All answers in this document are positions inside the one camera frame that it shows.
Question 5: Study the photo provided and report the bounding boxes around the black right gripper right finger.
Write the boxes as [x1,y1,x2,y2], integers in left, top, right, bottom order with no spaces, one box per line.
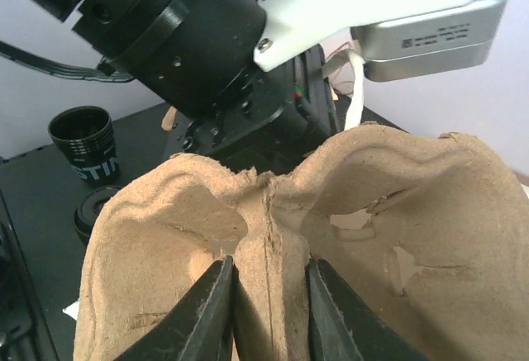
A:
[306,259,427,361]

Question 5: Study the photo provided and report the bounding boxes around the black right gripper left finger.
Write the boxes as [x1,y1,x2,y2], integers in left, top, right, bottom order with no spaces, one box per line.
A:
[119,254,235,361]

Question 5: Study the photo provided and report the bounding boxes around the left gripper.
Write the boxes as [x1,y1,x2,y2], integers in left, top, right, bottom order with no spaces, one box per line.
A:
[164,46,344,172]

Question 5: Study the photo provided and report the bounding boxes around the pulp cup carrier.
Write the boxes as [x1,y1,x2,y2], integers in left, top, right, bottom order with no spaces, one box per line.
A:
[74,124,528,360]

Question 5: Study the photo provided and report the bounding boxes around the orange paper bag white handles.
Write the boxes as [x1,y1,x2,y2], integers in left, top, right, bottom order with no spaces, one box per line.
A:
[322,41,365,131]

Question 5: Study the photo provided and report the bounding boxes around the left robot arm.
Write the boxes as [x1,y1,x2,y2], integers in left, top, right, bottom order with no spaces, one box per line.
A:
[32,0,340,173]

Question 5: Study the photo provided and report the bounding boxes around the stack of black cup lids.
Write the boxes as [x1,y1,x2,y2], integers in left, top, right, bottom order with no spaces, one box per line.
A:
[74,186,122,246]

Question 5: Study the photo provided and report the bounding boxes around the black printed cup left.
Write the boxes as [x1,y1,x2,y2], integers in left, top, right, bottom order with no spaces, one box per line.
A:
[48,106,120,188]

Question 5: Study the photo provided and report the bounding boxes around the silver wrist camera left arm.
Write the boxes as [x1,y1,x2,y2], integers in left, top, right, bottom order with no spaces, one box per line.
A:
[253,0,508,82]

